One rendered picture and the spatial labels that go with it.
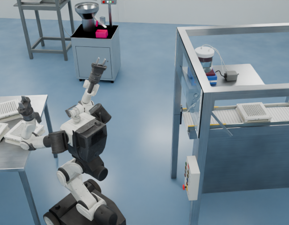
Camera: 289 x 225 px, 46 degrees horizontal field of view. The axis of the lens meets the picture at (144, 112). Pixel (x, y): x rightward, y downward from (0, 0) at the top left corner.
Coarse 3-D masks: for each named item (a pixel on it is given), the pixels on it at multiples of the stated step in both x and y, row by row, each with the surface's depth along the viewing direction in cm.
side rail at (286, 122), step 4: (288, 120) 305; (228, 124) 301; (232, 124) 301; (236, 124) 301; (240, 124) 302; (244, 124) 302; (248, 124) 302; (252, 124) 303; (256, 124) 303; (260, 124) 303; (264, 124) 304; (268, 124) 304; (272, 124) 305; (276, 124) 305; (280, 124) 305; (188, 128) 300; (192, 128) 300
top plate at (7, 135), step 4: (36, 124) 306; (12, 128) 302; (40, 128) 301; (8, 132) 297; (36, 132) 297; (4, 136) 293; (8, 136) 293; (12, 136) 293; (16, 136) 293; (16, 140) 290; (20, 140) 288
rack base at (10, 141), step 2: (44, 130) 307; (40, 132) 304; (42, 132) 305; (38, 134) 302; (40, 134) 302; (6, 140) 296; (8, 140) 295; (10, 140) 295; (12, 140) 295; (14, 140) 295; (8, 142) 296; (10, 142) 295; (12, 142) 294; (14, 142) 293; (16, 142) 293; (18, 142) 293; (14, 144) 294; (16, 144) 293; (18, 144) 292
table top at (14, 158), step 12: (0, 96) 359; (12, 96) 358; (36, 96) 358; (36, 108) 339; (12, 120) 324; (0, 144) 295; (12, 144) 295; (0, 156) 283; (12, 156) 282; (24, 156) 282; (0, 168) 271; (12, 168) 271; (24, 168) 272
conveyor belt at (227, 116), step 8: (184, 112) 323; (216, 112) 322; (224, 112) 322; (232, 112) 322; (272, 112) 321; (280, 112) 321; (288, 112) 321; (184, 120) 315; (192, 120) 313; (224, 120) 312; (232, 120) 312; (240, 120) 312; (272, 120) 311; (280, 120) 311
